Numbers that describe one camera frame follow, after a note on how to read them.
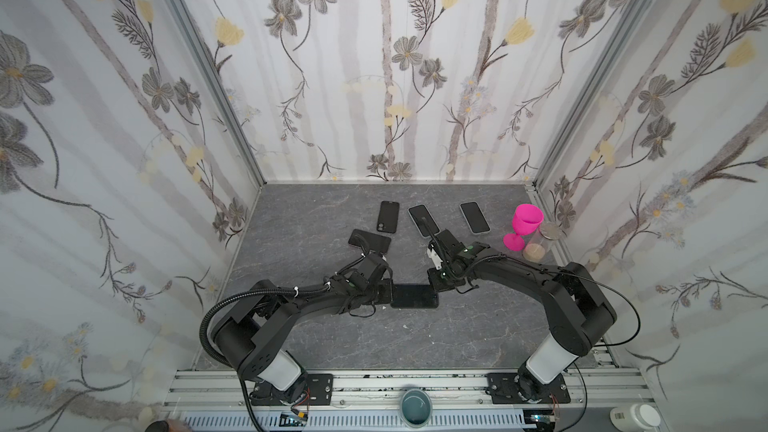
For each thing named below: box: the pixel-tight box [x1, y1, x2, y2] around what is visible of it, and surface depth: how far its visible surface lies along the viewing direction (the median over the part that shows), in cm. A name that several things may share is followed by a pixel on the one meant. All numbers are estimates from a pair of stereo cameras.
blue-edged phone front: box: [459, 201, 491, 235], surface depth 113 cm
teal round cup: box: [400, 388, 433, 428], surface depth 72 cm
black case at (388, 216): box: [376, 200, 400, 234], surface depth 113 cm
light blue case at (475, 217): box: [459, 200, 492, 235], surface depth 113 cm
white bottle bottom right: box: [609, 403, 661, 432], surface depth 65 cm
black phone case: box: [390, 284, 439, 308], surface depth 90 cm
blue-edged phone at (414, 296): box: [390, 284, 439, 309], surface depth 90 cm
